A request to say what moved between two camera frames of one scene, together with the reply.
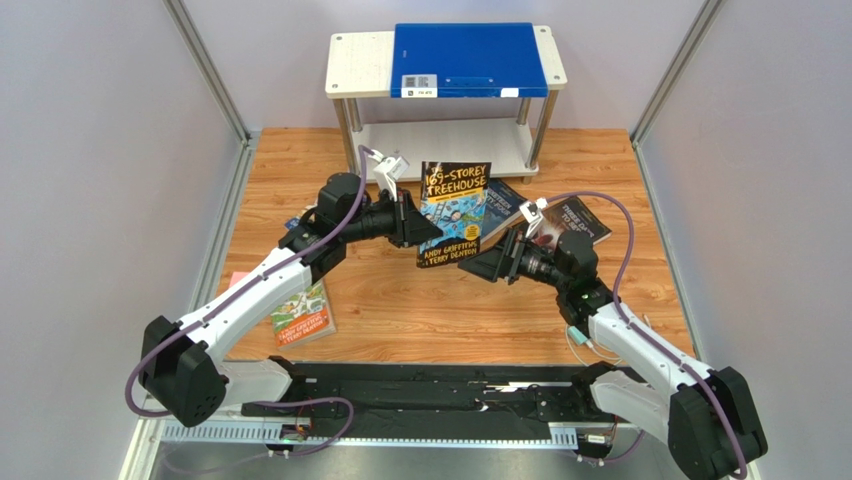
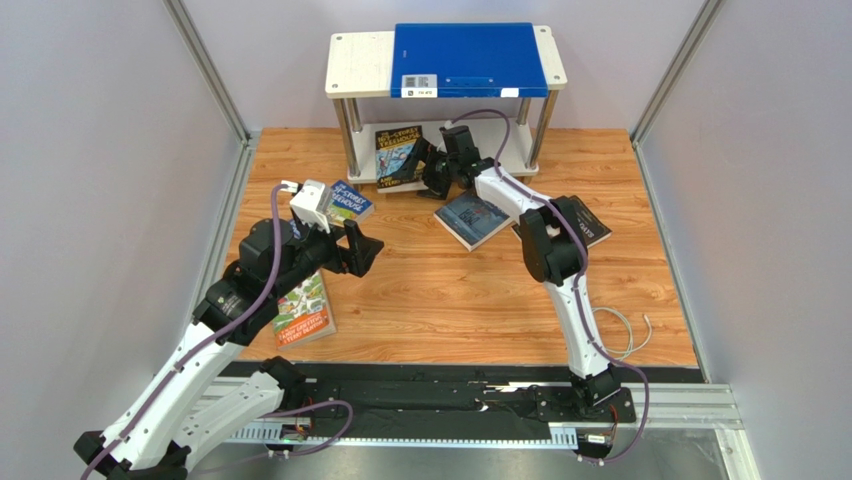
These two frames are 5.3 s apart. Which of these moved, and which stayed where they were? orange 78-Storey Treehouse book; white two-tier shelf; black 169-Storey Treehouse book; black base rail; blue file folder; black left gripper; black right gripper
Moved: black 169-Storey Treehouse book; black left gripper; black right gripper
Stayed: orange 78-Storey Treehouse book; black base rail; blue file folder; white two-tier shelf
